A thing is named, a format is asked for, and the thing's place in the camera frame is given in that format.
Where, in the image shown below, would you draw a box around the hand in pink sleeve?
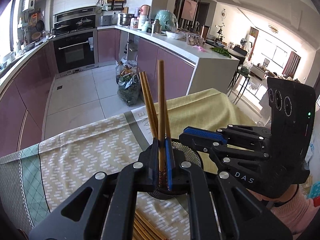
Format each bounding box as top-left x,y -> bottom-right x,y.
251,184 -> 319,239

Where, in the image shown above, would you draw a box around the steel cooking pot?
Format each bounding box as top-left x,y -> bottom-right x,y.
117,13 -> 135,26

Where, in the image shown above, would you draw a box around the white kitchen island counter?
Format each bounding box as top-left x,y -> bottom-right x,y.
117,26 -> 239,101

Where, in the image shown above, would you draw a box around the black mesh utensil holder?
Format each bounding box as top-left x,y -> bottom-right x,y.
148,139 -> 203,200

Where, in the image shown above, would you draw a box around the green vegetable plastic bag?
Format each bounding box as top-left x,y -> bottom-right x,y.
116,61 -> 141,106

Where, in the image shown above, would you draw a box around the yellow cloth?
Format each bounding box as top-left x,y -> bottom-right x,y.
159,87 -> 258,173

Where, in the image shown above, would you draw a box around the patterned beige green tablecloth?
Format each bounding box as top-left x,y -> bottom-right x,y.
0,104 -> 221,240

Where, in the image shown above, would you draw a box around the purple kitchen cabinets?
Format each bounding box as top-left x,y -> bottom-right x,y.
0,27 -> 196,158

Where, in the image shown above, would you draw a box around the built-in black oven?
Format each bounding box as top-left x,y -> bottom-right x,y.
53,28 -> 98,77

